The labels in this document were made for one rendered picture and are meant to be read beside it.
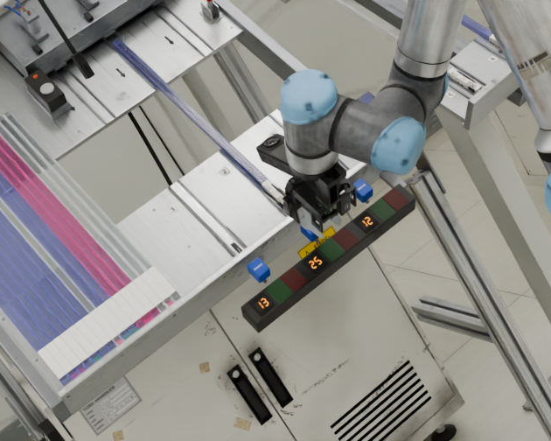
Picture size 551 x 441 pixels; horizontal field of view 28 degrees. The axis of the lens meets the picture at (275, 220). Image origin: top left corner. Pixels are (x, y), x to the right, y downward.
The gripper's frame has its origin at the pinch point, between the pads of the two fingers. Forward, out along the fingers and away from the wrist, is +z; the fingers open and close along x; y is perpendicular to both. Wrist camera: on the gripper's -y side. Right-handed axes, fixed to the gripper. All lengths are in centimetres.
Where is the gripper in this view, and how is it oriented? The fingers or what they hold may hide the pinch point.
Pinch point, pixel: (310, 220)
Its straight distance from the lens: 173.7
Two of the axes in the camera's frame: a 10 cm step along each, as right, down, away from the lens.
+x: 7.6, -5.8, 2.9
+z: 0.8, 5.3, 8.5
